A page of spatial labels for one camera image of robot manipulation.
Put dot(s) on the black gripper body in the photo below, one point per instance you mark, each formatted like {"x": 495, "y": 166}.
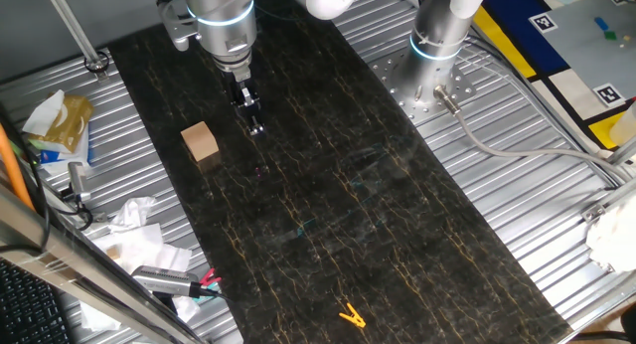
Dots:
{"x": 239, "y": 93}

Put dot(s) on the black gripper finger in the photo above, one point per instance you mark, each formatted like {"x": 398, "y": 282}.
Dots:
{"x": 244, "y": 114}
{"x": 256, "y": 118}

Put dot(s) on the large wooden cube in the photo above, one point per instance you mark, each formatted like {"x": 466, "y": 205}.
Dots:
{"x": 199, "y": 142}

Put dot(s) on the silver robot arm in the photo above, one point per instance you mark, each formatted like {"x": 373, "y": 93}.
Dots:
{"x": 223, "y": 16}

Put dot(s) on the colourful block pattern mat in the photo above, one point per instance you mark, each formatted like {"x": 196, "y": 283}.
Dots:
{"x": 522, "y": 36}

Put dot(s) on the small blue block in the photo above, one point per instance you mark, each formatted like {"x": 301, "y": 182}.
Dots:
{"x": 601, "y": 24}

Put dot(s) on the small green block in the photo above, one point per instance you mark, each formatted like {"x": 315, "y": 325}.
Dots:
{"x": 610, "y": 35}

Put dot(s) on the black marble pattern mat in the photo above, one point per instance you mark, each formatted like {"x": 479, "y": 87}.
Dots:
{"x": 323, "y": 210}

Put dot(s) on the crumpled white tissue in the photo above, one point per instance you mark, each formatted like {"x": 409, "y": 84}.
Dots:
{"x": 131, "y": 212}

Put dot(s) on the yellow tissue box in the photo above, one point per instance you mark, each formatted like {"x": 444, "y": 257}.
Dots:
{"x": 74, "y": 120}

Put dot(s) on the red plastic clip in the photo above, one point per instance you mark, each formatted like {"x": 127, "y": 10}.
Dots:
{"x": 208, "y": 278}

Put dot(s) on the thin metal pole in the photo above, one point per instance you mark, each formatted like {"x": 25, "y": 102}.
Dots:
{"x": 76, "y": 31}

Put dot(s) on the grey metal stand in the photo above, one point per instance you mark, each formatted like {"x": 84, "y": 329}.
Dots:
{"x": 78, "y": 177}

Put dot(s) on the silver ribbed device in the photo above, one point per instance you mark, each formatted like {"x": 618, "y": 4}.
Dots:
{"x": 164, "y": 280}

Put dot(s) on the tiny wooden cube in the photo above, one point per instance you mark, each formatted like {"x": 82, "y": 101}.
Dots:
{"x": 113, "y": 252}

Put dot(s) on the blue white packet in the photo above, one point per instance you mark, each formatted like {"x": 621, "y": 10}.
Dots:
{"x": 54, "y": 157}

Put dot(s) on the white tissue sheet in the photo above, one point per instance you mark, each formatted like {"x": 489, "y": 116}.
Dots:
{"x": 42, "y": 115}

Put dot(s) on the orange clothespin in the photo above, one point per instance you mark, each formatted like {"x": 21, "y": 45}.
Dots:
{"x": 354, "y": 318}

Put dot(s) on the orange tube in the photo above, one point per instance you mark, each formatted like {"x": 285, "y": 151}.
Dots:
{"x": 13, "y": 167}

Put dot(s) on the black keyboard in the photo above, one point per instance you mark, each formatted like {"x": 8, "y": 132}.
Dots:
{"x": 30, "y": 309}

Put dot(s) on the grey board with tags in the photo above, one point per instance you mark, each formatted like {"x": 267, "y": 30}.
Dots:
{"x": 581, "y": 60}

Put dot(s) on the white cloth bundle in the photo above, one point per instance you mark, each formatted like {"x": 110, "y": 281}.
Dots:
{"x": 613, "y": 234}

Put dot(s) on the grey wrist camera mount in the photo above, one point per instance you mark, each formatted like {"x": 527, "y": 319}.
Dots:
{"x": 174, "y": 23}

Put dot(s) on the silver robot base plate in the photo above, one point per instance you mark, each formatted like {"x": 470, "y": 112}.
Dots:
{"x": 462, "y": 88}

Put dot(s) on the aluminium frame beam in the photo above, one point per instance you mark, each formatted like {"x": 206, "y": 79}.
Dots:
{"x": 74, "y": 264}

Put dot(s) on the aluminium frame profile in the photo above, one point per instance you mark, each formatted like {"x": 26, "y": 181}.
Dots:
{"x": 623, "y": 152}

